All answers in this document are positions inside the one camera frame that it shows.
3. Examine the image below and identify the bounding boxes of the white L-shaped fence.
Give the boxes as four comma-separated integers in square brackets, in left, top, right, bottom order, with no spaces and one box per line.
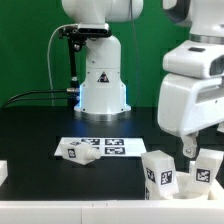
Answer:
[0,183,224,224]

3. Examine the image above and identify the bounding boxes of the white left fence block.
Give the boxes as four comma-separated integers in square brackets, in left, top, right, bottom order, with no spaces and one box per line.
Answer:
[0,160,8,186]

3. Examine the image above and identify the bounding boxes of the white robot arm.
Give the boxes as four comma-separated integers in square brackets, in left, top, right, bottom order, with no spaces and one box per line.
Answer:
[62,0,224,158]

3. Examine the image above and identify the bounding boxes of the white cable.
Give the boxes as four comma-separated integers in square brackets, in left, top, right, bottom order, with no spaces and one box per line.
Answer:
[46,25,73,108]

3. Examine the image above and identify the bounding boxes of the white round stool seat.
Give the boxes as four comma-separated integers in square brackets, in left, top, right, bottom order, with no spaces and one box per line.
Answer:
[144,171,214,201]

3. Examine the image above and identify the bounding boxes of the black cables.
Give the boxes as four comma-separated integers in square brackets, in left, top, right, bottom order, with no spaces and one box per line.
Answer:
[1,87,81,110]

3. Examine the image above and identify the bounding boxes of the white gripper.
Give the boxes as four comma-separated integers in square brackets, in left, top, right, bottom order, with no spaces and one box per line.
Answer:
[157,74,224,158]

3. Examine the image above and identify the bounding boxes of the black camera stand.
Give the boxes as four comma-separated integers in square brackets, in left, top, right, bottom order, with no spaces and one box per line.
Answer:
[59,23,112,108]

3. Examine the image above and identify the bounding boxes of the white marker sheet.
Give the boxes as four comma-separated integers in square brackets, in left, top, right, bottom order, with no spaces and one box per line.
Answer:
[54,137,146,157]

